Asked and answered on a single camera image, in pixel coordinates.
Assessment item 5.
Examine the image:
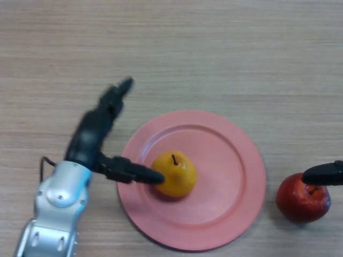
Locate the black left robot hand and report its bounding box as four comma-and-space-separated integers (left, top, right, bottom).
65, 77, 166, 185

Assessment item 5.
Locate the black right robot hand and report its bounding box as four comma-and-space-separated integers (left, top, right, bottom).
302, 160, 343, 187

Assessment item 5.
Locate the yellow pear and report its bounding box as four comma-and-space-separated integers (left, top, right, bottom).
151, 151, 198, 198

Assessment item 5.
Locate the pink round plate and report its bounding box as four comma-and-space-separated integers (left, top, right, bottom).
117, 109, 267, 252

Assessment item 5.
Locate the red apple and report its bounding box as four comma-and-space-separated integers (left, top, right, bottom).
275, 172, 331, 223

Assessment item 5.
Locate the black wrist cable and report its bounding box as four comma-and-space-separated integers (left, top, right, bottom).
40, 156, 58, 186

